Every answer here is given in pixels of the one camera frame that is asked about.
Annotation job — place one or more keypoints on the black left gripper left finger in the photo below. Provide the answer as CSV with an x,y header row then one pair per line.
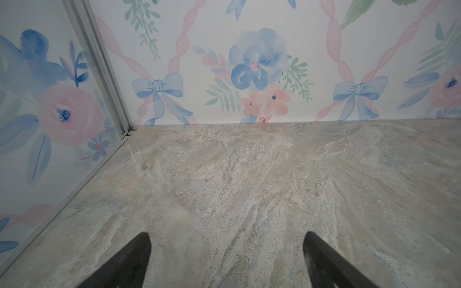
x,y
126,269

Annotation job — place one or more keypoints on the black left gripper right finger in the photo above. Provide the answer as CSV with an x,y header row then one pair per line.
x,y
328,269

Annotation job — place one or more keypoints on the aluminium left corner post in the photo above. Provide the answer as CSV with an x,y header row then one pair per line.
x,y
85,26

